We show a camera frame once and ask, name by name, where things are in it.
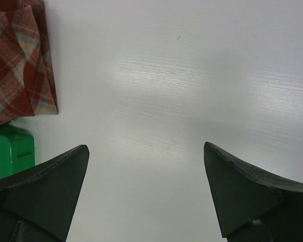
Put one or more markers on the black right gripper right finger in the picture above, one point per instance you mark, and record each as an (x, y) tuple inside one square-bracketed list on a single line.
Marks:
[(251, 203)]

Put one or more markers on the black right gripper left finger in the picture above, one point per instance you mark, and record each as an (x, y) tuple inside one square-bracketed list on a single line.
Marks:
[(38, 204)]

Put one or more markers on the red plaid skirt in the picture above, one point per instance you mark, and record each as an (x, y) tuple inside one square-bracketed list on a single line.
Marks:
[(27, 85)]

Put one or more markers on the green plastic crate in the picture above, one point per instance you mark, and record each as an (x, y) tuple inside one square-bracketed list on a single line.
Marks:
[(17, 151)]

